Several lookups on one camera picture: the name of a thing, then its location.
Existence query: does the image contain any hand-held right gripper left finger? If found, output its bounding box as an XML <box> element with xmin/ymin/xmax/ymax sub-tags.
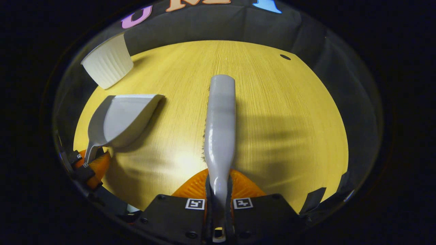
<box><xmin>138</xmin><ymin>168</ymin><xmax>219</xmax><ymax>245</ymax></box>

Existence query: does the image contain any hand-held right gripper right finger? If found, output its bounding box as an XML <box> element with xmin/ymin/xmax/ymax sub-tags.
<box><xmin>219</xmin><ymin>169</ymin><xmax>302</xmax><ymax>244</ymax></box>

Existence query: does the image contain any grey plastic dustpan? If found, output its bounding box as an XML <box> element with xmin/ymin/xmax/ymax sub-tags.
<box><xmin>83</xmin><ymin>94</ymin><xmax>166</xmax><ymax>164</ymax></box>

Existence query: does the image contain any small grey broom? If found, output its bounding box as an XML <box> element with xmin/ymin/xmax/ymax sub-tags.
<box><xmin>202</xmin><ymin>74</ymin><xmax>237</xmax><ymax>209</ymax></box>

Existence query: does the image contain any white ribbed garbage bin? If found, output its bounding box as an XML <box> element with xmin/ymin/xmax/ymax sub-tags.
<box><xmin>80</xmin><ymin>33</ymin><xmax>134</xmax><ymax>90</ymax></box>

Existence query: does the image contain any wooden desktop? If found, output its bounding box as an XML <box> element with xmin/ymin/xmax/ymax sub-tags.
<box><xmin>73</xmin><ymin>40</ymin><xmax>349</xmax><ymax>214</ymax></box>

